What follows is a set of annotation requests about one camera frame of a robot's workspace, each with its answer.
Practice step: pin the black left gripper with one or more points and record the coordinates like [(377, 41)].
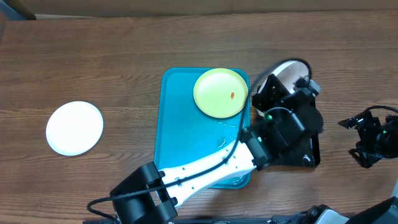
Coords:
[(269, 94)]

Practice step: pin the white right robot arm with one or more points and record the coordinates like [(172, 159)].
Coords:
[(386, 211)]

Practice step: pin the white plate with ketchup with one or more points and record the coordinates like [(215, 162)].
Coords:
[(288, 72)]

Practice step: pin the yellow-green plate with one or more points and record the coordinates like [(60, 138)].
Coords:
[(220, 93)]

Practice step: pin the teal plastic tray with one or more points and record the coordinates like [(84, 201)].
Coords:
[(185, 134)]

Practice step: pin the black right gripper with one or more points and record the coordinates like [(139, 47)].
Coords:
[(364, 122)]

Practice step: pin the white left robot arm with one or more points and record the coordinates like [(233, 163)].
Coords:
[(143, 197)]

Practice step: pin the black water tray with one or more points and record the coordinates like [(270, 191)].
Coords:
[(294, 136)]

